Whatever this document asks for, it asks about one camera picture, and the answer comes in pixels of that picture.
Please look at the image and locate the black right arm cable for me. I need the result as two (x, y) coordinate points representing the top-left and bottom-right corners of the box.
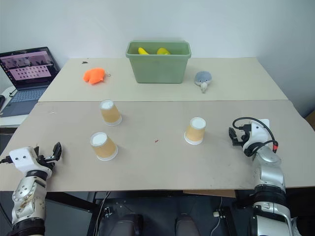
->
(232, 117), (279, 156)

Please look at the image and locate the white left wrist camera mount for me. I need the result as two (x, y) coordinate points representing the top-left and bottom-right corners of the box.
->
(9, 147), (53, 178)

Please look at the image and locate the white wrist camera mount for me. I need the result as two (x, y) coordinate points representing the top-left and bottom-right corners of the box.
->
(242, 118), (271, 151)
(9, 147), (53, 178)

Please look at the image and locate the grey plush toy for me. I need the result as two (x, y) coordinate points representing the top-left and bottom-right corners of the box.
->
(194, 70), (214, 93)

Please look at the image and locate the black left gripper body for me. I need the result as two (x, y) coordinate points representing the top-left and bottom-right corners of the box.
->
(36, 152), (57, 171)

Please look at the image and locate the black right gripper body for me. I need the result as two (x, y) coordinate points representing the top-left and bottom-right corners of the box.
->
(236, 129), (250, 148)

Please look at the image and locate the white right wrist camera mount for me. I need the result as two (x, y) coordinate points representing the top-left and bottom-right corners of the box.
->
(242, 118), (271, 151)

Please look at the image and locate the orange plush toy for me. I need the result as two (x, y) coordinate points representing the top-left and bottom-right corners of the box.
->
(82, 67), (113, 86)

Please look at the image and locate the dark brown rounded shape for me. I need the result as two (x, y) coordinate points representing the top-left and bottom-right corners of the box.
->
(113, 212), (144, 236)

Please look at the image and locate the green plastic bin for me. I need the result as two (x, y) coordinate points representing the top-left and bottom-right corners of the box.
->
(126, 40), (192, 84)

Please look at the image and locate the black flat panel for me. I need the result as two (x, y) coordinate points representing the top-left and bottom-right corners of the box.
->
(43, 198), (92, 236)

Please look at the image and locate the brown paper cup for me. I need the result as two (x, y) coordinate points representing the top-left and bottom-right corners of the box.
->
(90, 132), (119, 162)
(184, 117), (207, 146)
(99, 99), (123, 127)

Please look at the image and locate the white thin cable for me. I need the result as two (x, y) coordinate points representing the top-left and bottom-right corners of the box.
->
(96, 191), (112, 231)

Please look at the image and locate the open laptop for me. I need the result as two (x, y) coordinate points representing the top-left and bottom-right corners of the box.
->
(0, 46), (61, 118)

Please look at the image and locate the brown cardboard box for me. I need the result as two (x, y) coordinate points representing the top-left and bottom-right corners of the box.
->
(304, 112), (315, 130)

